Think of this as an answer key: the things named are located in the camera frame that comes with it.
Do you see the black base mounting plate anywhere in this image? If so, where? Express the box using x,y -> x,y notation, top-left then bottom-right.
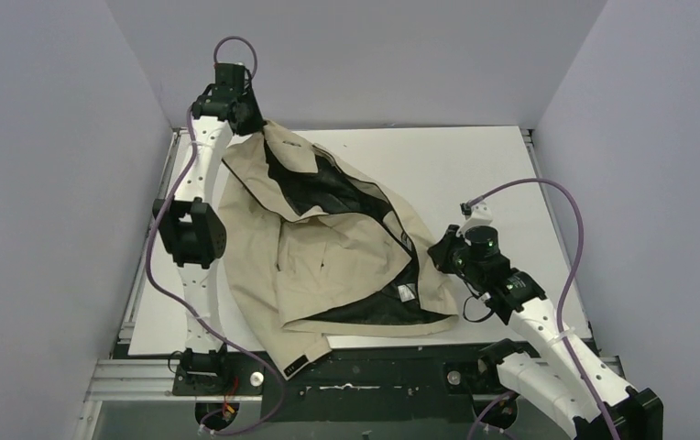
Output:
168,339 -> 542,423

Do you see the beige jacket with black lining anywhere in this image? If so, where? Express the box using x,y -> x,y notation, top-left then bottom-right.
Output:
218,121 -> 459,378

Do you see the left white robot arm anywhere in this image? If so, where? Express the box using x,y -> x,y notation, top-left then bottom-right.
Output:
153,63 -> 263,394

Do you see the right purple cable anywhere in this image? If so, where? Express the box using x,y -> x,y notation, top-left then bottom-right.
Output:
460,177 -> 621,440

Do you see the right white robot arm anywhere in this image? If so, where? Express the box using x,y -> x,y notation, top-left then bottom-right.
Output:
428,225 -> 663,439

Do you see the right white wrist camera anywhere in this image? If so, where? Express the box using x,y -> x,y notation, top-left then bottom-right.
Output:
457,202 -> 493,237

